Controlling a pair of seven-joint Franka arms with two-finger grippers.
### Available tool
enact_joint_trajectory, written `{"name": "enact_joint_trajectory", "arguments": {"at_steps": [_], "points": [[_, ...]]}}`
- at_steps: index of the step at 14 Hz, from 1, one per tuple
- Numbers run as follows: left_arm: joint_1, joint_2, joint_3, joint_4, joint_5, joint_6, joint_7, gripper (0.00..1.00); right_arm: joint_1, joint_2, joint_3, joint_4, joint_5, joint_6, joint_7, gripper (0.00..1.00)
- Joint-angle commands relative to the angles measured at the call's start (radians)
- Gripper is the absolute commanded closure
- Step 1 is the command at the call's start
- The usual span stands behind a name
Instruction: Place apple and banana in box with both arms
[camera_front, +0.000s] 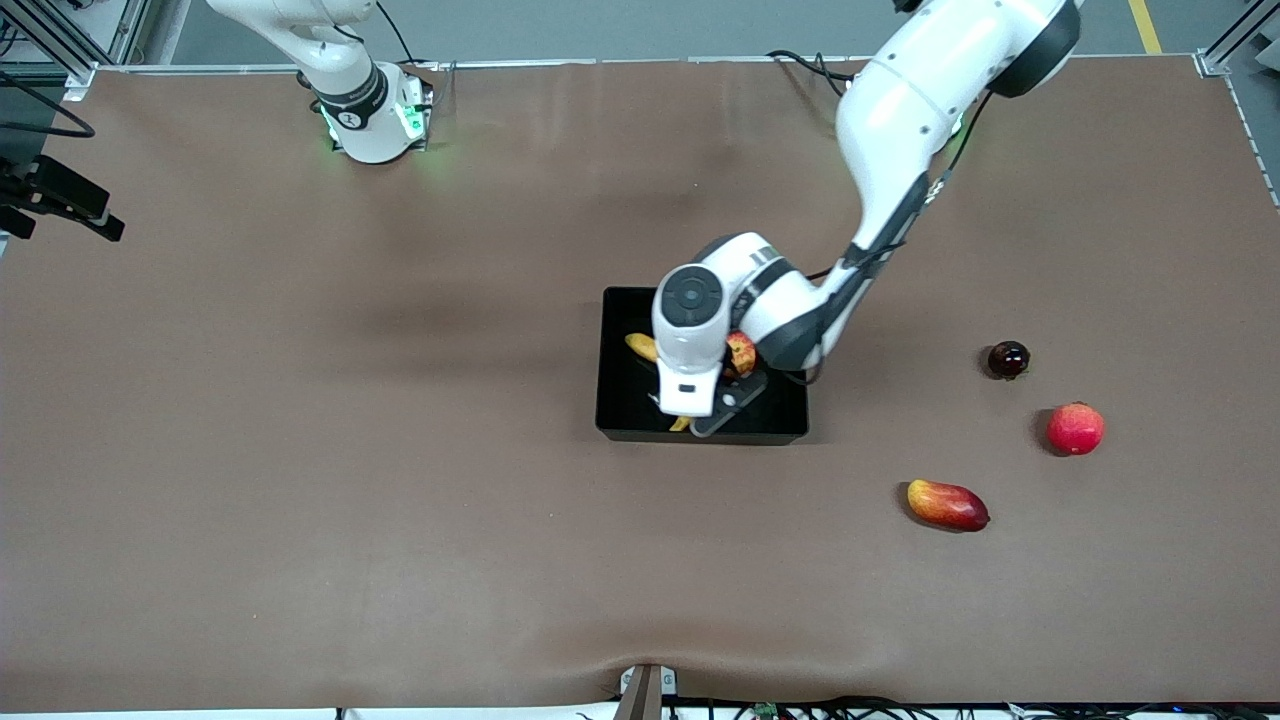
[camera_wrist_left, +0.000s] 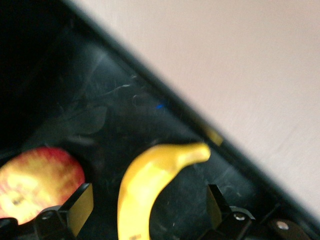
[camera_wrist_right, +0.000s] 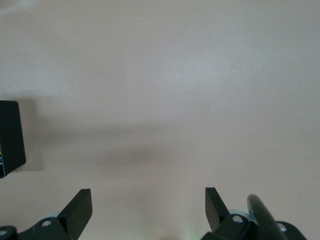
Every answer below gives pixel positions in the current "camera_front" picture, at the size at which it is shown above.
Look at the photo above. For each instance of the black rectangular plastic box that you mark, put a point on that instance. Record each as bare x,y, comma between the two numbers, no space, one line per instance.
625,400

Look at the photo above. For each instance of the yellow banana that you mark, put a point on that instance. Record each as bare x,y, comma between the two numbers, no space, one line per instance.
642,347

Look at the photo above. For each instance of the red and yellow apple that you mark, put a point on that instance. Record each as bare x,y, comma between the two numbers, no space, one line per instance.
742,352

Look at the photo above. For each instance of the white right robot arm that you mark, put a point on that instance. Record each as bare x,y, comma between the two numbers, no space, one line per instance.
365,110

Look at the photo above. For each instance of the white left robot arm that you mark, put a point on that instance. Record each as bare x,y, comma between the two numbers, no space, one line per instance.
900,110

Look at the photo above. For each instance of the plain red apple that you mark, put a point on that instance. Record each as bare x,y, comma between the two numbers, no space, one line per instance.
1075,428

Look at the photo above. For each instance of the small green circuit board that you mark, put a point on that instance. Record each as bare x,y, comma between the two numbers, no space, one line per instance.
766,711

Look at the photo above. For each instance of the red and yellow mango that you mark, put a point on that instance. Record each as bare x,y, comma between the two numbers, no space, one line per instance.
947,505

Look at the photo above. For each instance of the dark purple plum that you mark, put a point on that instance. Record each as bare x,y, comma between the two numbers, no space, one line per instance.
1008,359

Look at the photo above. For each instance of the aluminium frame profile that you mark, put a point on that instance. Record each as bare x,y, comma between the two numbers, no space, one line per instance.
1213,62
78,78

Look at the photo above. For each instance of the grey metal mount bracket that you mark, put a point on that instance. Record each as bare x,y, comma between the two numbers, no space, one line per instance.
645,692

